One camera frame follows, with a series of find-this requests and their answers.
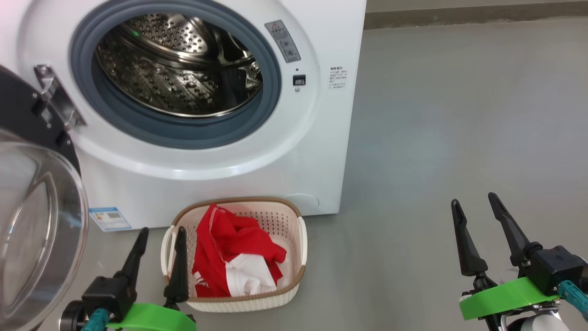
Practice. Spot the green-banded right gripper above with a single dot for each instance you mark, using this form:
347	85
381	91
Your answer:
500	296

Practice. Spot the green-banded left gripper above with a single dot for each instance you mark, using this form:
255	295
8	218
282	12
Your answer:
151	319

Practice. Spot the red and white garment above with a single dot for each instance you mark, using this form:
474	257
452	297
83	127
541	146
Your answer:
229	243

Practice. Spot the round black glass washer door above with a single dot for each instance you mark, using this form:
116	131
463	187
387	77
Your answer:
23	110

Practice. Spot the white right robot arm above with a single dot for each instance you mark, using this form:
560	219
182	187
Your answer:
535	323

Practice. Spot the cream perforated laundry basket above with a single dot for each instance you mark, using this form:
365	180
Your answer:
289	230

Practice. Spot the white front-load washing machine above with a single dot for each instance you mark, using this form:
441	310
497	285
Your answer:
317	151

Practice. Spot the stainless steel washing machine drum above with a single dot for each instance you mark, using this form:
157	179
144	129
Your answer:
170	69

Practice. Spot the steel door hinge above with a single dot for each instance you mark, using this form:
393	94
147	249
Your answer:
55	94

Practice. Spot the black door latch socket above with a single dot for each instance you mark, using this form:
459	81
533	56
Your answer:
299	80

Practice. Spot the blue white energy label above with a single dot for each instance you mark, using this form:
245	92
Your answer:
109	219

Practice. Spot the round white filter cover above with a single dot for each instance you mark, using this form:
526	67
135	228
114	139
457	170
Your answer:
301	203

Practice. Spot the small printed text label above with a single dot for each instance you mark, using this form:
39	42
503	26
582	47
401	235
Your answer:
338	78

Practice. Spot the grey baseboard strip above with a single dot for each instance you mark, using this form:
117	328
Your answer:
482	15

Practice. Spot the grey warning sticker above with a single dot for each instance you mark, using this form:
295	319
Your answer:
283	41

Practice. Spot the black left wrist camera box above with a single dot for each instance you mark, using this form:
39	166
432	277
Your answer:
109	296

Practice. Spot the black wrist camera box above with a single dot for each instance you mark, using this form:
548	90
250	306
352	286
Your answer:
109	296
558	269

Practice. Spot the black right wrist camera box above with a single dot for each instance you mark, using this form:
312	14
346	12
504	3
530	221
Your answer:
558	269

